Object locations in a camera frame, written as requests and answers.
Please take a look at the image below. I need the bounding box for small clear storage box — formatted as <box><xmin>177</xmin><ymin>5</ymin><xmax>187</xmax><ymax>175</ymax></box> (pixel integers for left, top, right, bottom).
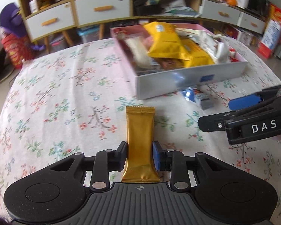
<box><xmin>49</xmin><ymin>34</ymin><xmax>66</xmax><ymax>52</ymax></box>

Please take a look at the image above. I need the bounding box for red orange box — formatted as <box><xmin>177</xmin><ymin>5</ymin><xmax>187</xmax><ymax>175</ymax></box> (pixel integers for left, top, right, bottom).
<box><xmin>268</xmin><ymin>3</ymin><xmax>281</xmax><ymax>29</ymax></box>

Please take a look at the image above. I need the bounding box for blue lid storage box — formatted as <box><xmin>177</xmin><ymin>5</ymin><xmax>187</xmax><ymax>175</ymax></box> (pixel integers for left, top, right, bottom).
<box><xmin>77</xmin><ymin>26</ymin><xmax>102</xmax><ymax>44</ymax></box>

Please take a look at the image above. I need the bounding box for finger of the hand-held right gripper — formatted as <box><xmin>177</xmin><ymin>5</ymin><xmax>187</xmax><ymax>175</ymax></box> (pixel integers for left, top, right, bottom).
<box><xmin>228</xmin><ymin>83</ymin><xmax>281</xmax><ymax>110</ymax></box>
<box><xmin>199</xmin><ymin>94</ymin><xmax>281</xmax><ymax>132</ymax></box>

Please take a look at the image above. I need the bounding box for yellow pillow snack packet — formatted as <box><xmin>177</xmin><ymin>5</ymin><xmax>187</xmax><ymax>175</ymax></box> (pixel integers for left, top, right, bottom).
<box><xmin>142</xmin><ymin>22</ymin><xmax>193</xmax><ymax>60</ymax></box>
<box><xmin>179</xmin><ymin>39</ymin><xmax>215</xmax><ymax>68</ymax></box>

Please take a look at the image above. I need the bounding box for red bag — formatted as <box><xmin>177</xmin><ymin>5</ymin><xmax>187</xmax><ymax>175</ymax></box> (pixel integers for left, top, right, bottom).
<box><xmin>1</xmin><ymin>33</ymin><xmax>36</xmax><ymax>70</ymax></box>

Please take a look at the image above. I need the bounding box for gold foil snack bar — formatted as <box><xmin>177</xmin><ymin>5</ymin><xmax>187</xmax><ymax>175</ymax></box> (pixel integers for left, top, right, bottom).
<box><xmin>121</xmin><ymin>106</ymin><xmax>160</xmax><ymax>183</ymax></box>

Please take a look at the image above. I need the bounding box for red blue white gift box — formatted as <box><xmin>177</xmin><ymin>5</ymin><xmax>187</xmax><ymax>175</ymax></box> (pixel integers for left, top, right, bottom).
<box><xmin>258</xmin><ymin>21</ymin><xmax>281</xmax><ymax>59</ymax></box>

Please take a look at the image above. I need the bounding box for purple hat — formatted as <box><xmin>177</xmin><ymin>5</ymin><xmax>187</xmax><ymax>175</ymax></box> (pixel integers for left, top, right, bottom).
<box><xmin>0</xmin><ymin>2</ymin><xmax>22</xmax><ymax>38</ymax></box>

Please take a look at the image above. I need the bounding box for small white box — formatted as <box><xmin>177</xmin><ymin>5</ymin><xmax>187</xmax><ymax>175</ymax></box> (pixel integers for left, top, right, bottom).
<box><xmin>28</xmin><ymin>0</ymin><xmax>40</xmax><ymax>13</ymax></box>

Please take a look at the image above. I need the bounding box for pile of papers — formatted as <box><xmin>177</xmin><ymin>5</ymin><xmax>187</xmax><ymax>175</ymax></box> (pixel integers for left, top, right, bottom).
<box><xmin>164</xmin><ymin>0</ymin><xmax>200</xmax><ymax>18</ymax></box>

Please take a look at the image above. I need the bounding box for small striped grey packet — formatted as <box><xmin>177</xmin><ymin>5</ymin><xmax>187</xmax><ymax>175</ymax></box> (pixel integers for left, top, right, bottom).
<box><xmin>194</xmin><ymin>93</ymin><xmax>213</xmax><ymax>110</ymax></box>

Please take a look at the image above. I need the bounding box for white cabinet drawer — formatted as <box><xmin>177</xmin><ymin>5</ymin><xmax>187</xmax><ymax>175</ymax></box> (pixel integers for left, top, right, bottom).
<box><xmin>74</xmin><ymin>0</ymin><xmax>132</xmax><ymax>27</ymax></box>
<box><xmin>25</xmin><ymin>3</ymin><xmax>76</xmax><ymax>40</ymax></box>

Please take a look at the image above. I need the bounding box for black bag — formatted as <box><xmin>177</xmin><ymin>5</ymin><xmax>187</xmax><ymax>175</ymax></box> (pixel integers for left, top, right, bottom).
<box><xmin>133</xmin><ymin>0</ymin><xmax>165</xmax><ymax>16</ymax></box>

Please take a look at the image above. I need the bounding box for white box red pattern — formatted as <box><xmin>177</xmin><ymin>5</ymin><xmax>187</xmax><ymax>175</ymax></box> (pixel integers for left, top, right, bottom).
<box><xmin>225</xmin><ymin>25</ymin><xmax>254</xmax><ymax>46</ymax></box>

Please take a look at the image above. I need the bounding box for white console drawer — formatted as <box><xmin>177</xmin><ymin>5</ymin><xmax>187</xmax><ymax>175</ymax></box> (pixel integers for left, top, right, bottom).
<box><xmin>238</xmin><ymin>12</ymin><xmax>266</xmax><ymax>34</ymax></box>
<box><xmin>200</xmin><ymin>0</ymin><xmax>240</xmax><ymax>25</ymax></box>

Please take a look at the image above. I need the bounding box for silver box pink inside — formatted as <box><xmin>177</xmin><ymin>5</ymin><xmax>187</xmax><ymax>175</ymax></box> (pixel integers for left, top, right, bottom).
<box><xmin>110</xmin><ymin>23</ymin><xmax>249</xmax><ymax>100</ymax></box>

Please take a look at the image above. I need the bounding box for wooden cabinet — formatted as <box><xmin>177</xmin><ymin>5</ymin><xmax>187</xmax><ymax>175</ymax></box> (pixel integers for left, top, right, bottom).
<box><xmin>14</xmin><ymin>0</ymin><xmax>134</xmax><ymax>52</ymax></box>

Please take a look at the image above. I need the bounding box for white walnut picture snack packet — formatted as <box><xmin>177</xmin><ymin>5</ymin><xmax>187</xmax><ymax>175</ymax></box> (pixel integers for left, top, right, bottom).
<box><xmin>126</xmin><ymin>38</ymin><xmax>151</xmax><ymax>68</ymax></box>

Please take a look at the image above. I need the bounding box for white snack packet bold print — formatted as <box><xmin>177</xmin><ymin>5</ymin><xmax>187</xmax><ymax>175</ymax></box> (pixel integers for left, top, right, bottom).
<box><xmin>199</xmin><ymin>30</ymin><xmax>229</xmax><ymax>64</ymax></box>

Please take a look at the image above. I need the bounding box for white green snack packet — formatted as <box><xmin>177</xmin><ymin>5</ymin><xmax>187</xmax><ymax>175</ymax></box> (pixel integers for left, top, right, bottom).
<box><xmin>174</xmin><ymin>27</ymin><xmax>202</xmax><ymax>38</ymax></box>

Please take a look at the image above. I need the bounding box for brown red snack bar packet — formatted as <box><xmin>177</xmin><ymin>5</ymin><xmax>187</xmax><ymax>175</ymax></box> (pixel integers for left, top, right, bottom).
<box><xmin>158</xmin><ymin>58</ymin><xmax>185</xmax><ymax>70</ymax></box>

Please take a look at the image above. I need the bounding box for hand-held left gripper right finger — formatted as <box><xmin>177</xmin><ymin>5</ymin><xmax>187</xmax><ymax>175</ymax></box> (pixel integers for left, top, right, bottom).
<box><xmin>152</xmin><ymin>141</ymin><xmax>232</xmax><ymax>191</ymax></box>

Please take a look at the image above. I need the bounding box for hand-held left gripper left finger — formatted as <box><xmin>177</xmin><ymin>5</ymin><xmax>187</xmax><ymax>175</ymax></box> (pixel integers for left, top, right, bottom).
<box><xmin>48</xmin><ymin>142</ymin><xmax>128</xmax><ymax>192</ymax></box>

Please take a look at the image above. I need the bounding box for low wooden console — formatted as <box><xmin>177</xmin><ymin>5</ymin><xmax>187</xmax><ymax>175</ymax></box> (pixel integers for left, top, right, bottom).
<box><xmin>131</xmin><ymin>0</ymin><xmax>267</xmax><ymax>35</ymax></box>

